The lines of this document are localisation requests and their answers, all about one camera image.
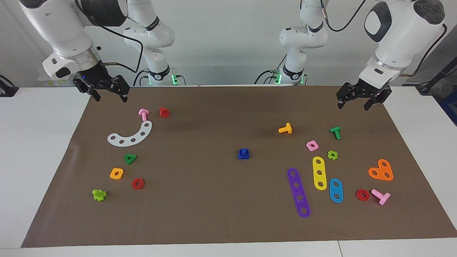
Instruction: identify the yellow three-hole strip plate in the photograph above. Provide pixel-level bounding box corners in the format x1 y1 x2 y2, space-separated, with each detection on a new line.
312 156 328 191

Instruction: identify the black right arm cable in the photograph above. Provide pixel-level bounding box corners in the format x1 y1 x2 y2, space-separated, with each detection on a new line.
73 0 144 74

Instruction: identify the white curved perforated plate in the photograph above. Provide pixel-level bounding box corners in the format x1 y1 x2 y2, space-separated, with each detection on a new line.
107 121 153 147

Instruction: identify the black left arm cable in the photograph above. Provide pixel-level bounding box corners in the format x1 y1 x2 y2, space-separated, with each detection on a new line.
321 0 448 77

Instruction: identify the purple four-hole strip plate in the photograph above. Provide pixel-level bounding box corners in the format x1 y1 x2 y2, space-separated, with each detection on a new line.
286 168 311 218

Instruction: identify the black stand at table edge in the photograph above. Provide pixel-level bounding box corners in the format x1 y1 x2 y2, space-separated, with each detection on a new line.
416 61 457 95

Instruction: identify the brown table mat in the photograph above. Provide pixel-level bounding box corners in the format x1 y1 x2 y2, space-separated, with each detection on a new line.
21 86 457 248

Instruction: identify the black base cable bundle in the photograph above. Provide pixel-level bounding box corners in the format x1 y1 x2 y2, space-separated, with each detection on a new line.
254 69 286 85
133 69 150 86

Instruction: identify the blue crate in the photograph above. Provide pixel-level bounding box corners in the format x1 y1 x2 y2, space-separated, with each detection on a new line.
440 91 457 125

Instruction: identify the pale yellow box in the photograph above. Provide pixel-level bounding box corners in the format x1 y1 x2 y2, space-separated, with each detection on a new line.
37 73 77 87

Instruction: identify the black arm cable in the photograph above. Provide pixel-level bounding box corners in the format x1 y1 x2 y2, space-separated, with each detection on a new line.
321 0 448 77
73 0 144 74

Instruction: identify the blue two-hole strip plate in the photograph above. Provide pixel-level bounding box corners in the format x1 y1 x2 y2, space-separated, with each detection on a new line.
329 178 344 203

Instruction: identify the black clamp at table edge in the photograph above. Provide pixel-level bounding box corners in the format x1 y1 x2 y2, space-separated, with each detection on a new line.
0 74 19 97

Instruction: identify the orange three-hole corner plate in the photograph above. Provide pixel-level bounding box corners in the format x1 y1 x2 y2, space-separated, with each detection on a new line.
368 159 394 181

